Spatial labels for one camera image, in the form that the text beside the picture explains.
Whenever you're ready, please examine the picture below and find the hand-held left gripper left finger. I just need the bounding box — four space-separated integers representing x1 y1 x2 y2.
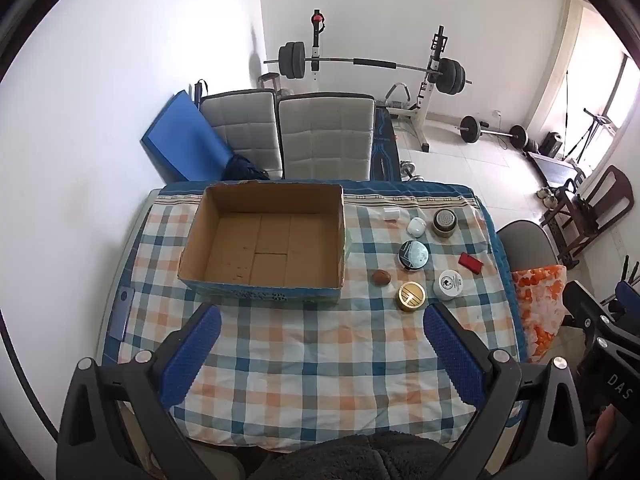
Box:
56 304 222 480

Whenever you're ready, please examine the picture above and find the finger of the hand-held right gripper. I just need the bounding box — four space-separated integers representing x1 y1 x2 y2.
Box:
614 280 640 307
562 280 640 356

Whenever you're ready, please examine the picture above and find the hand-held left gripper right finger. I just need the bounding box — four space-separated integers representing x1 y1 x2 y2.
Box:
423 302 583 480

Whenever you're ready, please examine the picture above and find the white round tin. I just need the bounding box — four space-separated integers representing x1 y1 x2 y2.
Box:
432 270 463 302

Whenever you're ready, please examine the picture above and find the gold round tin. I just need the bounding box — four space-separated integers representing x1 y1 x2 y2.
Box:
397 282 427 313

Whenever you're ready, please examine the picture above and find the black round tin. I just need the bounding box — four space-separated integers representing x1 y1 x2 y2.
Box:
397 240 430 271

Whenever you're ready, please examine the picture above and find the cardboard box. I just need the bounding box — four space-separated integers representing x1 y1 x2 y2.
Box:
177 182 347 306

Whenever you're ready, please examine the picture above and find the perforated metal cup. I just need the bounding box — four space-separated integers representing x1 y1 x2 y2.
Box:
431 208 457 237

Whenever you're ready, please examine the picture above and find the person's right hand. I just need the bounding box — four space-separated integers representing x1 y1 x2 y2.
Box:
586 405 620 463

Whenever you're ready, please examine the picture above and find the orange and white cloth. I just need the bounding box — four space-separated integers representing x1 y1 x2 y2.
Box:
510 265 566 361

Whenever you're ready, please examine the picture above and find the blue-grey flat rectangular object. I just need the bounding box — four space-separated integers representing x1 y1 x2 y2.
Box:
112 287 135 343

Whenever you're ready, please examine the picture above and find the brown wooden chair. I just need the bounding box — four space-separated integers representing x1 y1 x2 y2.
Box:
540 165 635 266

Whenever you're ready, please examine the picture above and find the grey round-backed chair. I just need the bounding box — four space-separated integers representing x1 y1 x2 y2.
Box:
495 220 558 271

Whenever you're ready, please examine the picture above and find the plaid tablecloth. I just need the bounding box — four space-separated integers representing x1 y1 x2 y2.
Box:
102 180 531 453

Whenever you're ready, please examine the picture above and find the dark low bench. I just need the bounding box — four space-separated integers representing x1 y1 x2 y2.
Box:
527 152 586 186

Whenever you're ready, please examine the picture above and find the dark grey fleece clothing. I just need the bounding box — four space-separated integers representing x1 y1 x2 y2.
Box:
235 430 451 480

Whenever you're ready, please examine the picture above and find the dark blue bag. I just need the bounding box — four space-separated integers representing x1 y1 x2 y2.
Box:
220 155 271 182

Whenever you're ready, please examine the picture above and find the blue bench pad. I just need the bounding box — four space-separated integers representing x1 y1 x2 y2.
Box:
371 107 403 181

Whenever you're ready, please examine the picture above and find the short barbell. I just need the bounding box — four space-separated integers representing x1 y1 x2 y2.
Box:
457 116 529 150

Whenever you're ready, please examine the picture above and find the blue folded mat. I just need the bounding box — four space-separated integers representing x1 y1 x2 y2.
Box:
141 91 238 183

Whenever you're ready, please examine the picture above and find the grey quilted chair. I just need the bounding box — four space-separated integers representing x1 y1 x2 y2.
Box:
276 92 376 181
200 89 283 181

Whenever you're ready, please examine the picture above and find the white curtain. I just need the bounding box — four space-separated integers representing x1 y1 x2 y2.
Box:
537 0 626 128

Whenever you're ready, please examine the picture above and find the white weight bench rack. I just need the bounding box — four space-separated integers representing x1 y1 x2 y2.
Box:
307 10 451 153

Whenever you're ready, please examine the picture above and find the long barbell with black plates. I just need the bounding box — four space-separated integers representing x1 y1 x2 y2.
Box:
264 40 473 97

